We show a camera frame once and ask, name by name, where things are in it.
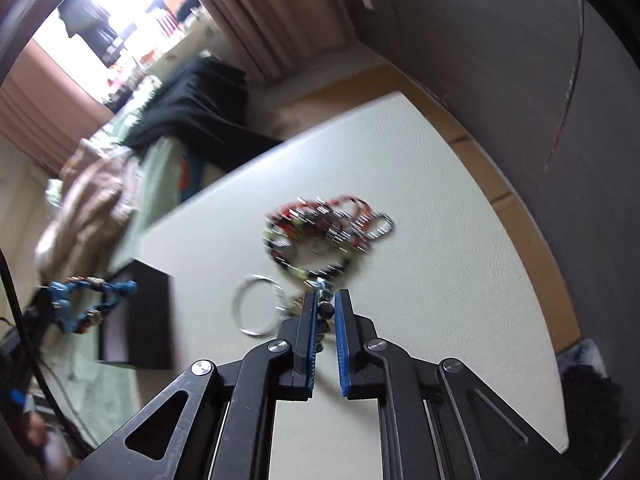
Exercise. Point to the dark cloth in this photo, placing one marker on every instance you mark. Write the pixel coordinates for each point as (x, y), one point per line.
(590, 400)

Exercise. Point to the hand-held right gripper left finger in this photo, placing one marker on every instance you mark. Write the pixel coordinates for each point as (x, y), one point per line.
(310, 345)

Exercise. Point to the pink curtain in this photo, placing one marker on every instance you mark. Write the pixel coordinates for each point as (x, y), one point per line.
(280, 20)
(45, 110)

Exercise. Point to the dark hanging clothing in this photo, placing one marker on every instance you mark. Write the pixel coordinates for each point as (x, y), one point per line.
(82, 15)

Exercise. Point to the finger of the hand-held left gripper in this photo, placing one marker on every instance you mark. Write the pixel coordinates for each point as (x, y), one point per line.
(37, 317)

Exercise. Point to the silver bangle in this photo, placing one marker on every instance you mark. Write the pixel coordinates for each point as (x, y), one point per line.
(239, 305)

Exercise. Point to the pink blanket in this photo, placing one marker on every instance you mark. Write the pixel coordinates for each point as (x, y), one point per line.
(90, 195)

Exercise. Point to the green bed sheet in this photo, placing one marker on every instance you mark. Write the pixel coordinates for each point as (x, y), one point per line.
(160, 185)

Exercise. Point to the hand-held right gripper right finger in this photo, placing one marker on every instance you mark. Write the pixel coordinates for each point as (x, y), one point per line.
(343, 345)

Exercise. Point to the white wall socket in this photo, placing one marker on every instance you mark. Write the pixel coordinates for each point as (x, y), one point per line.
(367, 1)

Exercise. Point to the black jewelry box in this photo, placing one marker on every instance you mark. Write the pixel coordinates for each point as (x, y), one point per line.
(150, 310)

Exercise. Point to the black cloth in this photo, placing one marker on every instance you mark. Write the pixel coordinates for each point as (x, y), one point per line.
(200, 100)

